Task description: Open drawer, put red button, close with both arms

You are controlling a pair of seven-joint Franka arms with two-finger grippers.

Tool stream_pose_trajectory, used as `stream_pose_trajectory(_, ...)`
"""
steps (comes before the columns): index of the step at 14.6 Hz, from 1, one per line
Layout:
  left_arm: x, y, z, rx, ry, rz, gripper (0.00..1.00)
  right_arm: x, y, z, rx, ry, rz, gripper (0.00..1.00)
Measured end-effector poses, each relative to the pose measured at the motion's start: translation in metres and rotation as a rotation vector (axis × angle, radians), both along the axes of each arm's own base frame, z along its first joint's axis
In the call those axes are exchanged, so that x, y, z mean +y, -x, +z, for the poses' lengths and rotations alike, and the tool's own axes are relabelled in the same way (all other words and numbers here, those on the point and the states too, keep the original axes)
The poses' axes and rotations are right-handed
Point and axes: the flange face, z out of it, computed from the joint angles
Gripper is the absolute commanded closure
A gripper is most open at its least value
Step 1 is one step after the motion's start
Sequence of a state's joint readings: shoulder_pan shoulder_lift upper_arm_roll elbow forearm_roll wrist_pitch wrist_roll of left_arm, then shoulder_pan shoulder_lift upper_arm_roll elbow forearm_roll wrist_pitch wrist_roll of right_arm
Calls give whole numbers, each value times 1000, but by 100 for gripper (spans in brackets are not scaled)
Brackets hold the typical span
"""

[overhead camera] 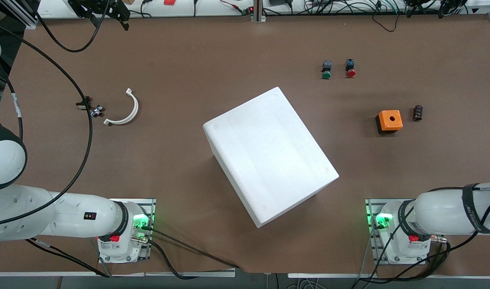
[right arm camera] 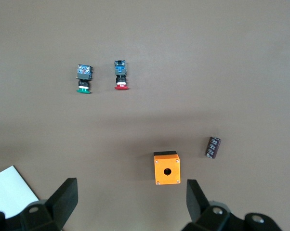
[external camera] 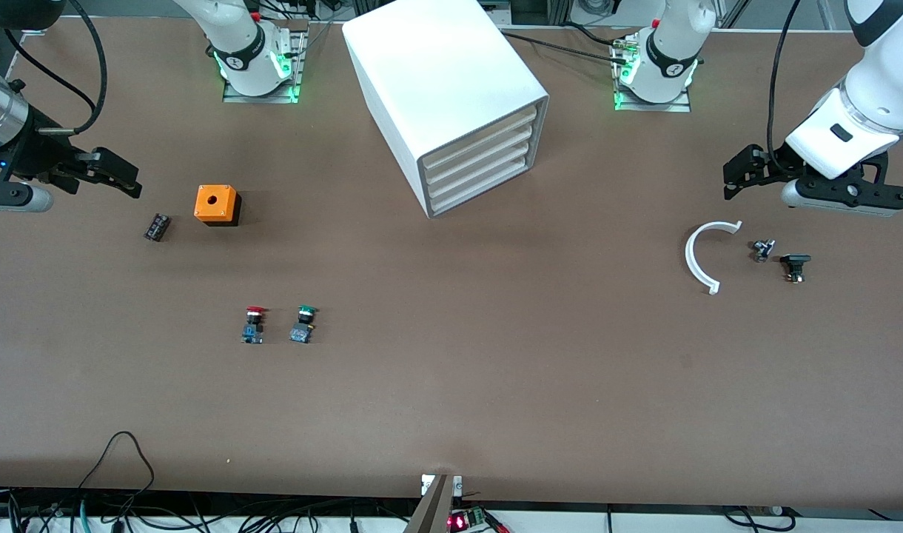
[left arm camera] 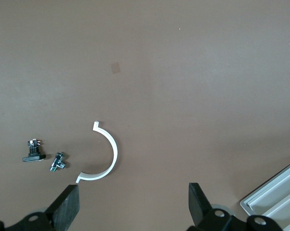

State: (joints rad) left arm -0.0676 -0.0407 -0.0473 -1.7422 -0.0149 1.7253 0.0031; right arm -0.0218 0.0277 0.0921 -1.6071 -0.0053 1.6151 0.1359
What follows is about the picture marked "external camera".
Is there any red push button switch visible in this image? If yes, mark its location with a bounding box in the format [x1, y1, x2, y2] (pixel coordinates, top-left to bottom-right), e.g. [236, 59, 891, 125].
[241, 305, 267, 345]

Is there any white curved plastic arc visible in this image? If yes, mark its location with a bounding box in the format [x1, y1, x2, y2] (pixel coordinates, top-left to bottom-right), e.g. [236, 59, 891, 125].
[685, 221, 743, 295]

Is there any circuit board with red LED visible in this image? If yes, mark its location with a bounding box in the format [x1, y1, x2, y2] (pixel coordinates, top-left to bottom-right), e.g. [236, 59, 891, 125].
[448, 507, 491, 532]

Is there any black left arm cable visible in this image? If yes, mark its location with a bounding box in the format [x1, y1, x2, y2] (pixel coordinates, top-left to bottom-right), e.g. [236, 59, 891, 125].
[766, 0, 804, 167]

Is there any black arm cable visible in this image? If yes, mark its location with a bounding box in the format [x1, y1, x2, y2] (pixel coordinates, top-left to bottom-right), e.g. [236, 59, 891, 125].
[766, 0, 804, 167]
[4, 0, 109, 135]

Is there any orange button enclosure box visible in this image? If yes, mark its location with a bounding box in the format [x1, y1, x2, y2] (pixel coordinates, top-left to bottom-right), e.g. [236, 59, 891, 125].
[194, 185, 242, 227]

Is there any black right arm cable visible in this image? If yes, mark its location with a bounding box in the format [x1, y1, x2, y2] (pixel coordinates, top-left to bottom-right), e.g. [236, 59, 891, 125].
[4, 0, 109, 135]

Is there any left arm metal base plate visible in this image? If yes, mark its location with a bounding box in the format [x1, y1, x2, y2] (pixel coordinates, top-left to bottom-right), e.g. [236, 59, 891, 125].
[613, 33, 693, 113]

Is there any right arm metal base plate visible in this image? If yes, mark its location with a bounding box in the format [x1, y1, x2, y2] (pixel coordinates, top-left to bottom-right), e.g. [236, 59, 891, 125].
[222, 30, 308, 104]

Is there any black cable on table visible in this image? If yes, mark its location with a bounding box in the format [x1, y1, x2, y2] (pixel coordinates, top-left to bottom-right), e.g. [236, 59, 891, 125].
[500, 30, 634, 67]

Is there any green push button switch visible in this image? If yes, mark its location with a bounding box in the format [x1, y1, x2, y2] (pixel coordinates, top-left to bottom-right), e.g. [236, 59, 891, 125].
[289, 305, 319, 345]

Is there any black looped cable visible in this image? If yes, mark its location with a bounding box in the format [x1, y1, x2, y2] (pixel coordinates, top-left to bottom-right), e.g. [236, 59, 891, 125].
[78, 432, 156, 493]

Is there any metal camera bracket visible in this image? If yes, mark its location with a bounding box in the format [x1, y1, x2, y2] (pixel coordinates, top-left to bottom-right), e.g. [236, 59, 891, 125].
[403, 474, 463, 533]

